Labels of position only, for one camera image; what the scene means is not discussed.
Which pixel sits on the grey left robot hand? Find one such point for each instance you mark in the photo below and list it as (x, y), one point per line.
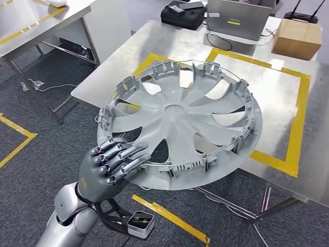
(97, 180)

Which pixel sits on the grey plastic wheel hubcap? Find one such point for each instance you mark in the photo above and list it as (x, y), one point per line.
(179, 116)

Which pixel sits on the steel workbench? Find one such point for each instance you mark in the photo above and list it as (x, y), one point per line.
(269, 102)

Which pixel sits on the black bag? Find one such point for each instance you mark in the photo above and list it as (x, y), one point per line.
(179, 18)

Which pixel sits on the dark smartphone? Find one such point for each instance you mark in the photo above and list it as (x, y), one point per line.
(191, 5)

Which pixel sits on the silver laptop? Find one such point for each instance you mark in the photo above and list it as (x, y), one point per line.
(238, 17)

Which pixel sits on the brown cardboard box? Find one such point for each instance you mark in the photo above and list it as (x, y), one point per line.
(295, 41)

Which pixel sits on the black router with antennas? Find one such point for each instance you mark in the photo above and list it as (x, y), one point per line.
(300, 16)

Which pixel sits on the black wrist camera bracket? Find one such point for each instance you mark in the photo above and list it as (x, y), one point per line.
(108, 213)

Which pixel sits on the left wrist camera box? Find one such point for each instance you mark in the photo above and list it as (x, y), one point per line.
(139, 225)

